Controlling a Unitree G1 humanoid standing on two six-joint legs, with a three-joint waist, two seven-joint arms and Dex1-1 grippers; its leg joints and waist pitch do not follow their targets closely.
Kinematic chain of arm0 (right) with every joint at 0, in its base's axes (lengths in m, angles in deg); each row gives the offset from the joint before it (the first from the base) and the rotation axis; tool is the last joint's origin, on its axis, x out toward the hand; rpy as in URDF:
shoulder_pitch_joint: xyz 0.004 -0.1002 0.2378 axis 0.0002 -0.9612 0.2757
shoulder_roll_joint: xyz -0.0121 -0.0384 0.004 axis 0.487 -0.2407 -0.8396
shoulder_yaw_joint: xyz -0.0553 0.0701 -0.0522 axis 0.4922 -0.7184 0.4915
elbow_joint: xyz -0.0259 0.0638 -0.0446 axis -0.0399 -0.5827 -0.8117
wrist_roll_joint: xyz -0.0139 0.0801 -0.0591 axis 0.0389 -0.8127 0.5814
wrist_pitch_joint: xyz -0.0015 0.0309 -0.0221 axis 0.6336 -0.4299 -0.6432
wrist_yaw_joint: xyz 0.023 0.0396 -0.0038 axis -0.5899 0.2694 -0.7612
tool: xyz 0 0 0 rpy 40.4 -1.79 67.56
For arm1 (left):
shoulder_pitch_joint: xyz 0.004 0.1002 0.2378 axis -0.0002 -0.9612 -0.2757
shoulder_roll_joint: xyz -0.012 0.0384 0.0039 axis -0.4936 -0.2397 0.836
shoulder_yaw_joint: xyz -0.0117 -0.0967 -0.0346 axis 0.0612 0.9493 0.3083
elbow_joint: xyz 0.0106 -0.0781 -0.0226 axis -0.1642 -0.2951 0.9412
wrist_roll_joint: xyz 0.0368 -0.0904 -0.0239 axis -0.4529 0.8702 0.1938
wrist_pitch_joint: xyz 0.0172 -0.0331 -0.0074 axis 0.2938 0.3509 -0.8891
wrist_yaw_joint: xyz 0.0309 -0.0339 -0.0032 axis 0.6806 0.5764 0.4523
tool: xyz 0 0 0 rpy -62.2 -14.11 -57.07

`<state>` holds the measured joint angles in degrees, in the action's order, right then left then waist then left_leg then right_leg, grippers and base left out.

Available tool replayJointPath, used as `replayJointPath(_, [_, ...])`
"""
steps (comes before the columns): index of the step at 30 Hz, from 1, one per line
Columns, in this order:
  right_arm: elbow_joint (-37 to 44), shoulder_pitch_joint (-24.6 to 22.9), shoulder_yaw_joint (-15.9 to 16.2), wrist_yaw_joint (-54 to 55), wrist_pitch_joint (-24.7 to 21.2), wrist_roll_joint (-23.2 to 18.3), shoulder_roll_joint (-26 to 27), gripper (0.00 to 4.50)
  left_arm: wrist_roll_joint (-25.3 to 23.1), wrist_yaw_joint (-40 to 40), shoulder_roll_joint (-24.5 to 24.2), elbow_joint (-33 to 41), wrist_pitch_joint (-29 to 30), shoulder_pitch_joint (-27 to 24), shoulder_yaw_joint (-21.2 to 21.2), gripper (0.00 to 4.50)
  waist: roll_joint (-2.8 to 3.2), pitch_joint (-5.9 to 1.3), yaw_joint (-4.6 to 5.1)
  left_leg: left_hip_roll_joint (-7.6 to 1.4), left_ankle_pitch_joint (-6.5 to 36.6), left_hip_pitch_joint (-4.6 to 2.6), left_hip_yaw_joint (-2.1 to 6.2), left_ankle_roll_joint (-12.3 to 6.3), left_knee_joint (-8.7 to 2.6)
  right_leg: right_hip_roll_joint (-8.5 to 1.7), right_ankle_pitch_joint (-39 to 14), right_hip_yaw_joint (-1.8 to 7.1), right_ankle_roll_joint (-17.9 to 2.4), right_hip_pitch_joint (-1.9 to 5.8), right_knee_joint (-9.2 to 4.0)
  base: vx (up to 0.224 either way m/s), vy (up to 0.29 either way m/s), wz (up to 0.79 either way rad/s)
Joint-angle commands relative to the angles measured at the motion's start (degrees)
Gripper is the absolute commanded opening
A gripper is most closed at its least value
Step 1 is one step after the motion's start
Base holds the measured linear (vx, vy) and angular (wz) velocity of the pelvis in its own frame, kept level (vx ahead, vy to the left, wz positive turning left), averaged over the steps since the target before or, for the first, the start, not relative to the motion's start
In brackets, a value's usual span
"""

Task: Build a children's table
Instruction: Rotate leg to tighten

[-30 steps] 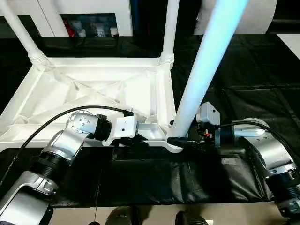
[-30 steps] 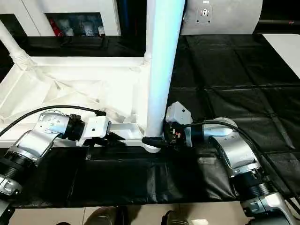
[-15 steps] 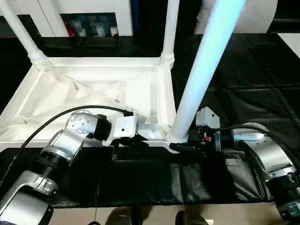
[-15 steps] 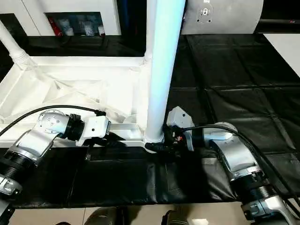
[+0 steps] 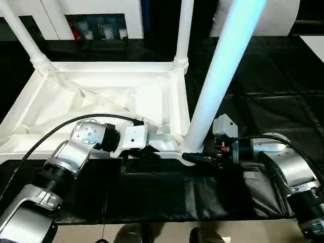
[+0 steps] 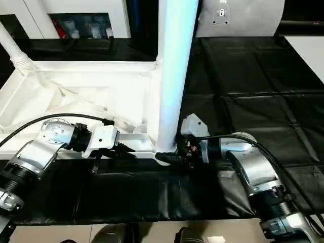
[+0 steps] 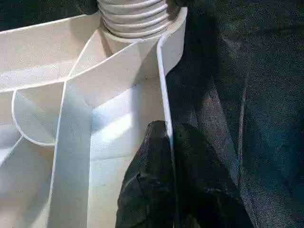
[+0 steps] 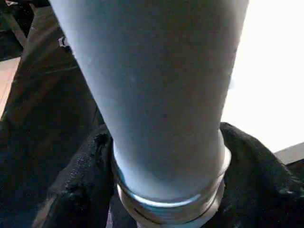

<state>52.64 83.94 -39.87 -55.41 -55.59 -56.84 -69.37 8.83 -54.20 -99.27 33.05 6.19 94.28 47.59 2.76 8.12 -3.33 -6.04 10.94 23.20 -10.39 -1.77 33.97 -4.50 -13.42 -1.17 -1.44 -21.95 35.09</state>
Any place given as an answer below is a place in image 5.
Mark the white plastic table leg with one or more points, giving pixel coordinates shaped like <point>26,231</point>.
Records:
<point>222,63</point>
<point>22,33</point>
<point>183,30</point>

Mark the white plastic table top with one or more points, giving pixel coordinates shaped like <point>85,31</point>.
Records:
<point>88,76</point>

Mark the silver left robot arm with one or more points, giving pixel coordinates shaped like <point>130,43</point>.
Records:
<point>71,152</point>

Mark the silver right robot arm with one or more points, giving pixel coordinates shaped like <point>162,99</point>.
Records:
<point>286,162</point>

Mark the black table mat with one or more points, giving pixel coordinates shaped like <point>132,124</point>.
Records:
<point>152,192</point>

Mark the dark left robot foot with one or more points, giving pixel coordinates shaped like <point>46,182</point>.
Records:
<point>134,235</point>

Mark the glossy black box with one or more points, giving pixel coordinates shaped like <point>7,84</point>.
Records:
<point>162,17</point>

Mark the white flat board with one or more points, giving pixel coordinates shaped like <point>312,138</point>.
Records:
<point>315,48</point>

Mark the white cabinet with glass doors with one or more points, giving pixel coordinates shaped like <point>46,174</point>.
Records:
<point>50,10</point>

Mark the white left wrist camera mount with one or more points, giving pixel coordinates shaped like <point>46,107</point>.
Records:
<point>134,138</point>

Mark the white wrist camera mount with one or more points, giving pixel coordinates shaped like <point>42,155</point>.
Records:
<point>134,138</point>
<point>226,125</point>

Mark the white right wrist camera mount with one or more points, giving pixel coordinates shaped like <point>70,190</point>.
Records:
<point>226,125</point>

